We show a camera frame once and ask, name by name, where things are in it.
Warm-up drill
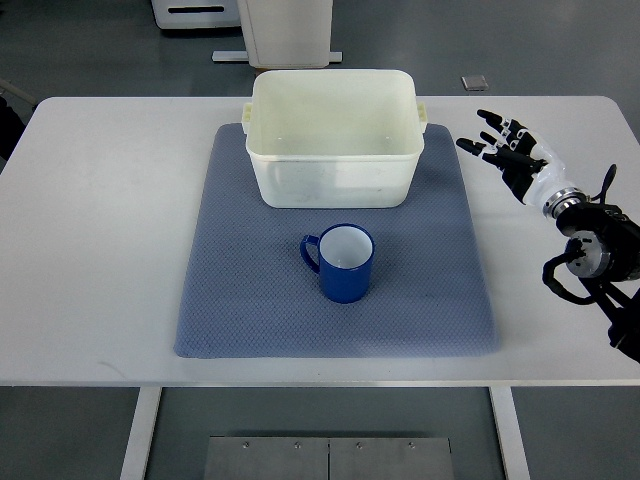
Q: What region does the left white table leg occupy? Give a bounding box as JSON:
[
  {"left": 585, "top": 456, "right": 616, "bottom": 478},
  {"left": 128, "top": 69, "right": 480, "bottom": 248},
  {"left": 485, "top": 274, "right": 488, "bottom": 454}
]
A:
[{"left": 120, "top": 387, "right": 162, "bottom": 480}]

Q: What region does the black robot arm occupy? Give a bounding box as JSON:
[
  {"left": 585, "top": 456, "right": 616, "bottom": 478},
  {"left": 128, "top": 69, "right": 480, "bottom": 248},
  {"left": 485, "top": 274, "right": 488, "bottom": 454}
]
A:
[{"left": 542, "top": 165, "right": 639, "bottom": 361}]

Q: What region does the blue textured mat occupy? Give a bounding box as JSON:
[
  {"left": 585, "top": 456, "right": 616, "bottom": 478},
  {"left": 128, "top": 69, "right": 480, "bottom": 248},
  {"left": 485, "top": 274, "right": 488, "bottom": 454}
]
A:
[{"left": 174, "top": 124, "right": 499, "bottom": 358}]

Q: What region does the white plastic box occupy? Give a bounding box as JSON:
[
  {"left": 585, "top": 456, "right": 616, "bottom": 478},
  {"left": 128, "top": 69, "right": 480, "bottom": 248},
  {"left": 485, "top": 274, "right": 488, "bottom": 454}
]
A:
[{"left": 241, "top": 69, "right": 428, "bottom": 209}]

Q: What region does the right white table leg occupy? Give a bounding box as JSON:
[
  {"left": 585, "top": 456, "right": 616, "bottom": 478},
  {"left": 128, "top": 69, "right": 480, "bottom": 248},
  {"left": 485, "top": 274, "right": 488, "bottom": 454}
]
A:
[{"left": 489, "top": 386, "right": 531, "bottom": 480}]

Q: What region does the white pedestal column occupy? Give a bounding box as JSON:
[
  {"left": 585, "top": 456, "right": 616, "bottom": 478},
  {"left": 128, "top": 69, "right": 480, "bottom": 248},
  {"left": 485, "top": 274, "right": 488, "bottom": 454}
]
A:
[{"left": 212, "top": 0, "right": 343, "bottom": 70}]

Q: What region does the blue mug white inside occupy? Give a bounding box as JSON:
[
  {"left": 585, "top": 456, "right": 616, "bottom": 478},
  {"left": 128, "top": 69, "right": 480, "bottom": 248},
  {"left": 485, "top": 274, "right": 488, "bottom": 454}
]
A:
[{"left": 299, "top": 223, "right": 376, "bottom": 304}]

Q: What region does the white cabinet with slot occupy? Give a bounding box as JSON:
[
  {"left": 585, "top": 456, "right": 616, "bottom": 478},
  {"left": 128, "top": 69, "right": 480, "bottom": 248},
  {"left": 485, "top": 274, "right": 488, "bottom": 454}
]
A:
[{"left": 151, "top": 0, "right": 241, "bottom": 30}]

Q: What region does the white table leg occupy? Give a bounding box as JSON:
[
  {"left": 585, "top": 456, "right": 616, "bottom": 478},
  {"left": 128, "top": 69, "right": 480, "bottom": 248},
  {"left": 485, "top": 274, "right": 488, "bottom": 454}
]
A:
[
  {"left": 489, "top": 386, "right": 531, "bottom": 480},
  {"left": 120, "top": 387, "right": 162, "bottom": 480}
]

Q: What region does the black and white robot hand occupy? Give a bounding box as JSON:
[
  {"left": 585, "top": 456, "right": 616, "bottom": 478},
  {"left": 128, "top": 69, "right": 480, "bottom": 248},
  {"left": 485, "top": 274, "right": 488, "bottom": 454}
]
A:
[{"left": 455, "top": 109, "right": 564, "bottom": 205}]

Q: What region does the small grey floor plate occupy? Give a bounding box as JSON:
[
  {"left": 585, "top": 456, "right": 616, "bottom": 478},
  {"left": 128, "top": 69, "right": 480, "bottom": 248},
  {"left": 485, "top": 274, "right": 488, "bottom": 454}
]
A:
[{"left": 461, "top": 75, "right": 489, "bottom": 92}]

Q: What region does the metal base plate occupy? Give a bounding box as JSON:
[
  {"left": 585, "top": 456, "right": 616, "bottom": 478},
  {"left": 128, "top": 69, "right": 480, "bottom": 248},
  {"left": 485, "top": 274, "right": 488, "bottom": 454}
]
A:
[{"left": 204, "top": 436, "right": 454, "bottom": 479}]

